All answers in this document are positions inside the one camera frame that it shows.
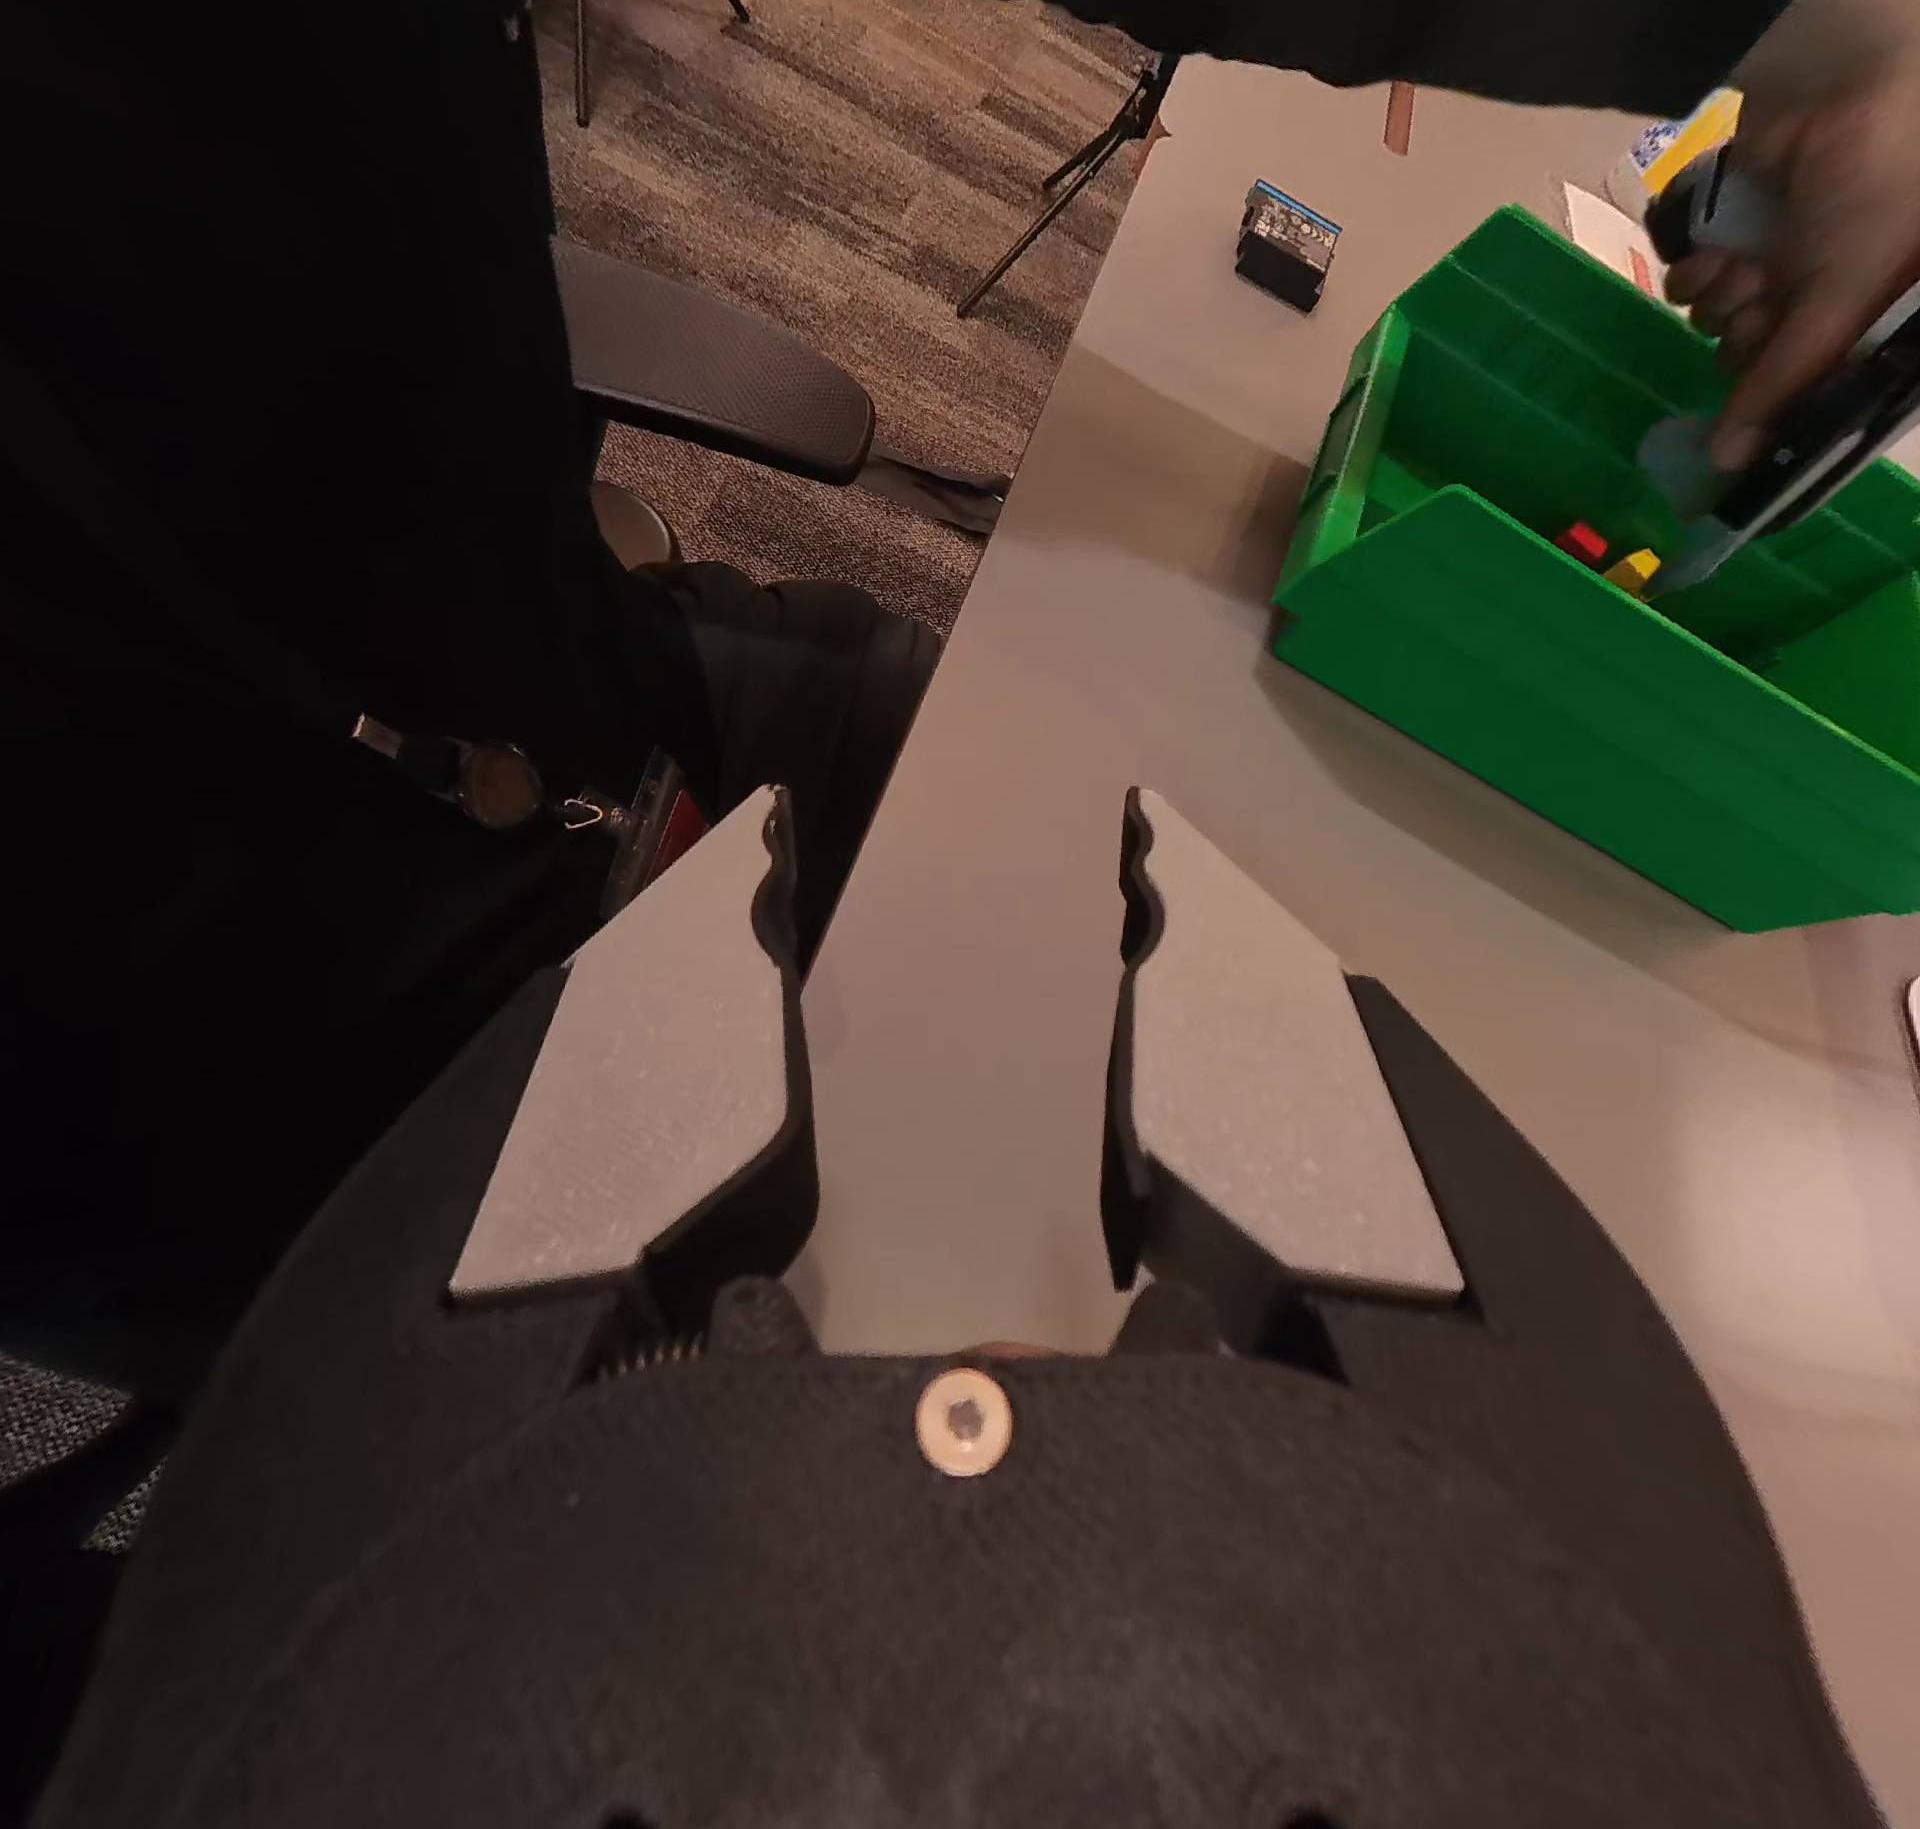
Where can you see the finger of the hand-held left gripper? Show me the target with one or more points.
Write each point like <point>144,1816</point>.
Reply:
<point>1708,553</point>

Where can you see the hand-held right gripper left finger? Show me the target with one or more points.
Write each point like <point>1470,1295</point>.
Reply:
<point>663,1080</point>

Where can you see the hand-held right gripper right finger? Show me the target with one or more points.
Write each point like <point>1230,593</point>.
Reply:
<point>1276,1108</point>

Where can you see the yellow cube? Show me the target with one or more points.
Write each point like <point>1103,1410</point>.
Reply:
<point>1633,571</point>

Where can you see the red cube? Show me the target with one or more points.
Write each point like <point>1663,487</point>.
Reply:
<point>1583,540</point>

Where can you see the green plastic bin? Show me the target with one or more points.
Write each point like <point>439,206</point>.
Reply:
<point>1573,705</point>

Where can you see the red badge card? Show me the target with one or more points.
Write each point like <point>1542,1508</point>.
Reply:
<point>663,840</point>

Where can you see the printed paper sheet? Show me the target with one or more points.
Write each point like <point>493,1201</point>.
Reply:
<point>1606,233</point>

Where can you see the white wipes canister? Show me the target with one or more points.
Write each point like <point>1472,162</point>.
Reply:
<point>1690,142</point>

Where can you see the black battery pack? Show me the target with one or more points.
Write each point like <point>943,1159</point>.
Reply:
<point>1287,245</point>

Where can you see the person's torso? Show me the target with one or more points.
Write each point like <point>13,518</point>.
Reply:
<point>226,506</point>

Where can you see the black office chair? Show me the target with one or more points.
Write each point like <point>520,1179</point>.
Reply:
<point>720,361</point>

